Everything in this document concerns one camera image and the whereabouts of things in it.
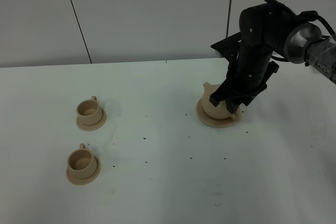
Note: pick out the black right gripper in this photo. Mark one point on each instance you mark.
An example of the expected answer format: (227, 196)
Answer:
(246, 78)

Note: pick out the beige teapot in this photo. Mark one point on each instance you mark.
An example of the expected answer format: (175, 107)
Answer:
(207, 110)

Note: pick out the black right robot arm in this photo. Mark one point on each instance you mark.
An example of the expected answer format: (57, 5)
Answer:
(269, 33)

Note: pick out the beige teapot saucer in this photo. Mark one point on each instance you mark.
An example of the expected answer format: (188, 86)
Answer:
(217, 123)

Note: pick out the far beige teacup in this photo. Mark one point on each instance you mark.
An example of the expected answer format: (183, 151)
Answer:
(89, 112)

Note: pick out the beige teacup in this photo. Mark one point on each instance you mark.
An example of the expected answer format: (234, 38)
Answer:
(89, 112)
(81, 164)

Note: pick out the far beige cup saucer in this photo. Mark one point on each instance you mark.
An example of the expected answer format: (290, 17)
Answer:
(92, 127)

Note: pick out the beige cup saucer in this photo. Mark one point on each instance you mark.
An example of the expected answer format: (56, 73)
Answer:
(87, 180)
(92, 127)

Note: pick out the near beige teacup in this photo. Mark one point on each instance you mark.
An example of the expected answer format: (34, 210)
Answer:
(81, 164)

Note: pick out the near beige cup saucer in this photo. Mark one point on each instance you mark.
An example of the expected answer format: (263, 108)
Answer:
(87, 180)

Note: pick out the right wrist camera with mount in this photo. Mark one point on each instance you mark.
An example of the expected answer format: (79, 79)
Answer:
(228, 47)

